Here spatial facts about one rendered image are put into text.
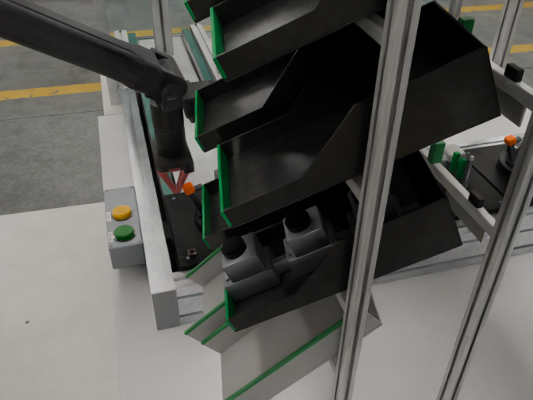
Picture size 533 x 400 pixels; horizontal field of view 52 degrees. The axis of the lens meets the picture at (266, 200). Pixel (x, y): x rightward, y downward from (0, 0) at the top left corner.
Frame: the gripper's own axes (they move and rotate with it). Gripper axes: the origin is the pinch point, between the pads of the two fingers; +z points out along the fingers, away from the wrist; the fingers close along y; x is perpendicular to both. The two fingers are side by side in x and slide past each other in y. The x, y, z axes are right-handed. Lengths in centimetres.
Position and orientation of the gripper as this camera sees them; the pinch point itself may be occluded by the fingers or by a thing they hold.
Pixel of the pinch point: (176, 189)
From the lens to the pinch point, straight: 111.5
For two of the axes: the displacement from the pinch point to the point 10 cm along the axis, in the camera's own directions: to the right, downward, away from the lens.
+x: -9.6, 1.7, -2.3
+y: -2.8, -5.8, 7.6
